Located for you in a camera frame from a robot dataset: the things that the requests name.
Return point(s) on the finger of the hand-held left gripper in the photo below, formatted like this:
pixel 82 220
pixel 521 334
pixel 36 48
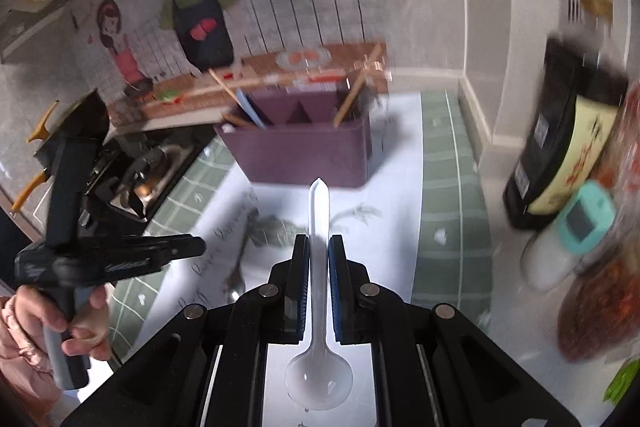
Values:
pixel 165 249

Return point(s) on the purple utensil holder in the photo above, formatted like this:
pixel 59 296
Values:
pixel 300 152

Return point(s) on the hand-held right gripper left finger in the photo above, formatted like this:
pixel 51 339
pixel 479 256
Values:
pixel 302 277

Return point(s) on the green packet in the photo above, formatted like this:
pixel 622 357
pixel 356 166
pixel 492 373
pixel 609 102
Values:
pixel 622 379

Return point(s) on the wall poster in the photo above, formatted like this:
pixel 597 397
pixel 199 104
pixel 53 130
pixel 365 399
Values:
pixel 200 7

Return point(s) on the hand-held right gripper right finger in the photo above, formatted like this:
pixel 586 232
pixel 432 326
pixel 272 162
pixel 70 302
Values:
pixel 334 277

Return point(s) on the black gas stove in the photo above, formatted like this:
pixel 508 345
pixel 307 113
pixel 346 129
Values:
pixel 150 177

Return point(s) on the green checked table mat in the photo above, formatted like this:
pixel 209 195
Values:
pixel 450 207

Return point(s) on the person's left hand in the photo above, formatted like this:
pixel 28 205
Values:
pixel 92 327

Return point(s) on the white and teal thermometer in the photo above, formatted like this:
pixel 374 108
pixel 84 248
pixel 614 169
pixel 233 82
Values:
pixel 580 222

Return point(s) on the jar of red contents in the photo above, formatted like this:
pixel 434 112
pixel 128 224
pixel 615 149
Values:
pixel 600 317

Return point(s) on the dark sauce bottle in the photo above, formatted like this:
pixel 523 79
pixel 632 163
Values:
pixel 545 147

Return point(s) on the white plastic spoon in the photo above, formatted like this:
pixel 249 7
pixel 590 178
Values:
pixel 318 372

